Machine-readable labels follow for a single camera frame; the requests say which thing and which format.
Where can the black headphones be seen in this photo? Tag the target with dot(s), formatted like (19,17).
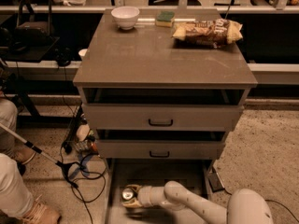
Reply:
(63,56)

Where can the beige sneaker far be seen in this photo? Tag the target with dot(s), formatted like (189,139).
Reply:
(24,155)

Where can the black power adapter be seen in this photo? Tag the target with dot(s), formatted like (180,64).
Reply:
(215,182)

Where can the green soda can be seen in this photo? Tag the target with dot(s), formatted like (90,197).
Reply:
(127,194)

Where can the black bag on table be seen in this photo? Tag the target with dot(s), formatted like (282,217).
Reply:
(32,32)

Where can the brown snack bag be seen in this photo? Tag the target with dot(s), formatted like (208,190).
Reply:
(215,34)

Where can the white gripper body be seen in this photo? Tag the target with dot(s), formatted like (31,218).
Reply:
(146,196)

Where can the white reacher stick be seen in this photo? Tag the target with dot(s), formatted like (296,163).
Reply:
(65,167)

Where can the beige sneaker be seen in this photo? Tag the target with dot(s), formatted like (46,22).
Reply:
(24,155)
(41,213)

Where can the green yellow sponge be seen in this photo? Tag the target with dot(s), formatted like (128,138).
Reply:
(165,19)

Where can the person leg white trousers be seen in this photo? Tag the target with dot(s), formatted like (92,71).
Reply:
(15,199)

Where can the white paper cup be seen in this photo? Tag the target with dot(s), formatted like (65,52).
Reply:
(82,53)

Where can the drawer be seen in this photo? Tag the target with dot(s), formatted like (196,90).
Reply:
(160,150)
(163,117)
(190,173)

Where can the grey drawer cabinet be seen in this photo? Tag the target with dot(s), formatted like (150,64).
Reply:
(147,66)

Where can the bottom drawer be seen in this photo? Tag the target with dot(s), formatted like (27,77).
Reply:
(190,173)

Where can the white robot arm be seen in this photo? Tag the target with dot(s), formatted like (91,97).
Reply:
(245,206)

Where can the beige sneaker near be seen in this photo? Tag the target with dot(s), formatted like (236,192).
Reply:
(41,213)

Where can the white bowl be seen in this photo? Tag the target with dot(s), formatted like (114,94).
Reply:
(125,17)

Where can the top drawer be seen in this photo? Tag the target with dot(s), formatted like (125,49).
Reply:
(163,117)

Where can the middle drawer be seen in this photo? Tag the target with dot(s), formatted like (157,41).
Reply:
(160,150)

